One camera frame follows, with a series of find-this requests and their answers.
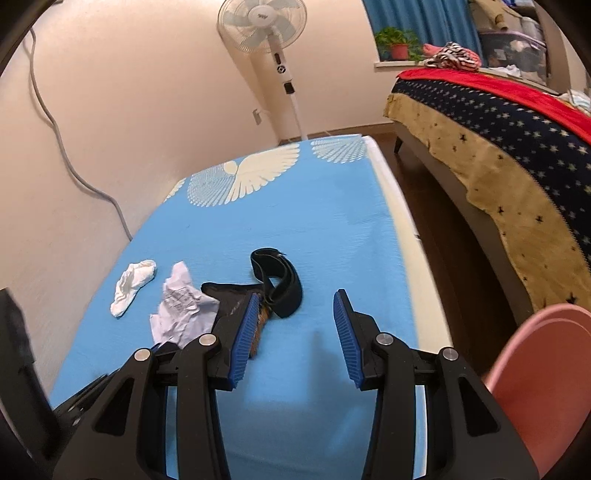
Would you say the clear plastic storage box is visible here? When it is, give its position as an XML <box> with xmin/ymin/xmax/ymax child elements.
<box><xmin>479</xmin><ymin>31</ymin><xmax>547</xmax><ymax>84</ymax></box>

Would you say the bed with starry blanket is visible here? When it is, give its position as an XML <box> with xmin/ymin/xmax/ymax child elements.
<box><xmin>385</xmin><ymin>78</ymin><xmax>590</xmax><ymax>310</ymax></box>

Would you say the black folded pouch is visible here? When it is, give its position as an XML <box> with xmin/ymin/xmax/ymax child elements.
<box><xmin>200</xmin><ymin>281</ymin><xmax>271</xmax><ymax>361</ymax></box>

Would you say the blue window curtain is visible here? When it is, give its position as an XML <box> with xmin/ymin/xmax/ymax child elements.
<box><xmin>363</xmin><ymin>0</ymin><xmax>483</xmax><ymax>56</ymax></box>

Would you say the white paper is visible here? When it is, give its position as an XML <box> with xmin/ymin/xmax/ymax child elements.
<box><xmin>149</xmin><ymin>262</ymin><xmax>219</xmax><ymax>348</ymax></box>

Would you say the zebra striped cloth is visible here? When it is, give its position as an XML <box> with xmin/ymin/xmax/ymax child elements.
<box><xmin>424</xmin><ymin>42</ymin><xmax>482</xmax><ymax>72</ymax></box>

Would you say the white standing fan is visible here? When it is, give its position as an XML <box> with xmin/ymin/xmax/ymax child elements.
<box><xmin>216</xmin><ymin>0</ymin><xmax>308</xmax><ymax>140</ymax></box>

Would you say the red bed blanket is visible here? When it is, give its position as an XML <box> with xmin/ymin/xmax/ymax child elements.
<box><xmin>398</xmin><ymin>68</ymin><xmax>590</xmax><ymax>143</ymax></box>

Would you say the pink cloth on sill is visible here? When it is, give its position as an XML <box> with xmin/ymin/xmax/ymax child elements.
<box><xmin>422</xmin><ymin>43</ymin><xmax>443</xmax><ymax>58</ymax></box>

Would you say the white wall socket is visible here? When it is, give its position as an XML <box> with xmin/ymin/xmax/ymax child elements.
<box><xmin>252</xmin><ymin>109</ymin><xmax>263</xmax><ymax>126</ymax></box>

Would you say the wooden bookshelf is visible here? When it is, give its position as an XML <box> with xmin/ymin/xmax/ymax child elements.
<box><xmin>534</xmin><ymin>1</ymin><xmax>587</xmax><ymax>93</ymax></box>

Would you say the grey wall cable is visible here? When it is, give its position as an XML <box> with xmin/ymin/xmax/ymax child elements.
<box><xmin>28</xmin><ymin>27</ymin><xmax>134</xmax><ymax>242</ymax></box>

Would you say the blue bird-print mattress cover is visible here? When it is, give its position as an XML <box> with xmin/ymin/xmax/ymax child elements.
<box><xmin>49</xmin><ymin>143</ymin><xmax>417</xmax><ymax>479</ymax></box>

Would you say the potted green plant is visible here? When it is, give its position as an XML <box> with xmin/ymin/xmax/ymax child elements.
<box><xmin>375</xmin><ymin>26</ymin><xmax>423</xmax><ymax>62</ymax></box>

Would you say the beige jacket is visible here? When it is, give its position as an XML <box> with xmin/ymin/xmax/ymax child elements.
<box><xmin>473</xmin><ymin>0</ymin><xmax>507</xmax><ymax>29</ymax></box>

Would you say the pink plastic trash bin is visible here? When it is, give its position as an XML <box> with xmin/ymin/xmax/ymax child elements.
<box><xmin>485</xmin><ymin>303</ymin><xmax>590</xmax><ymax>475</ymax></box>

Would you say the white sock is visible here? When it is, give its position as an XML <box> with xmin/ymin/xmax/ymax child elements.
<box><xmin>109</xmin><ymin>259</ymin><xmax>157</xmax><ymax>318</ymax></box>

